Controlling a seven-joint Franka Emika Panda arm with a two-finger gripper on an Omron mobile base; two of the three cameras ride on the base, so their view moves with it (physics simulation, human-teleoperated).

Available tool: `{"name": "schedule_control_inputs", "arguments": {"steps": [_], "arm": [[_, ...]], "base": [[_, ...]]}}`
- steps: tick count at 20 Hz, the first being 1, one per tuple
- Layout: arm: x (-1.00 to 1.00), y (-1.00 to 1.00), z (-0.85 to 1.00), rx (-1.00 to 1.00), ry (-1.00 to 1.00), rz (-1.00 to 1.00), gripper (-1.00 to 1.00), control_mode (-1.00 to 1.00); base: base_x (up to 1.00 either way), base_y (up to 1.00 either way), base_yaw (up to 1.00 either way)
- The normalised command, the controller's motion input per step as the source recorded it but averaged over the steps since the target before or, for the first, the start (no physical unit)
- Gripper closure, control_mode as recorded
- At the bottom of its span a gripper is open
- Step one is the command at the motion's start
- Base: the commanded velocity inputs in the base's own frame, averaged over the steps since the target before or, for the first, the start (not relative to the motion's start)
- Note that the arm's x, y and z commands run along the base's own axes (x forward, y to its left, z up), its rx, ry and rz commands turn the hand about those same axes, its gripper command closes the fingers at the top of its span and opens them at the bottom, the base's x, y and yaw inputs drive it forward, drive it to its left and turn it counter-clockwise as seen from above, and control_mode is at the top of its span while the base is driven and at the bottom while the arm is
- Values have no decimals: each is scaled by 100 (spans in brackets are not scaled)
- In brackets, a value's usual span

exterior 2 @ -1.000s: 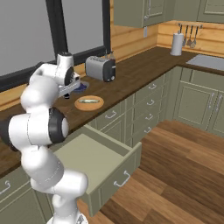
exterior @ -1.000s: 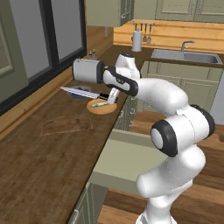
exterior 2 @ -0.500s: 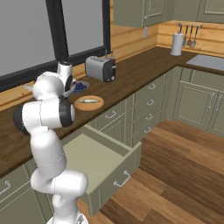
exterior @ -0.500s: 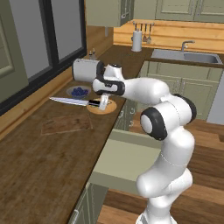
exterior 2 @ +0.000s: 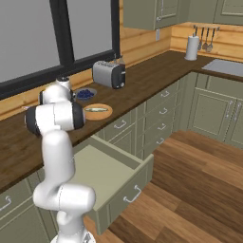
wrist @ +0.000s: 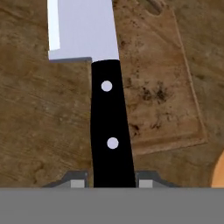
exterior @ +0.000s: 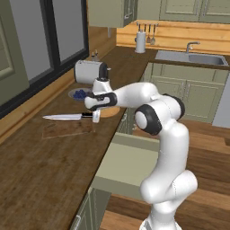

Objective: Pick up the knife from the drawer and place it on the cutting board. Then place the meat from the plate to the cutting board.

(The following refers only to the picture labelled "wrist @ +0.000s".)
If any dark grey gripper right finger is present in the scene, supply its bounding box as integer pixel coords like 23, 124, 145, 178
135, 170, 181, 189

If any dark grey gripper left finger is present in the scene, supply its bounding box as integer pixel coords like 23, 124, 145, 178
43, 170, 89, 189

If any black-handled kitchen knife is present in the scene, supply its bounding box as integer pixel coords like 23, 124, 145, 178
46, 0, 137, 188

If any orange plate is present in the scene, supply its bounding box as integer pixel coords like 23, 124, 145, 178
210, 151, 224, 188

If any brown wooden cutting board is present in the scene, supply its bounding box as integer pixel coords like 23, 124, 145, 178
111, 0, 208, 156

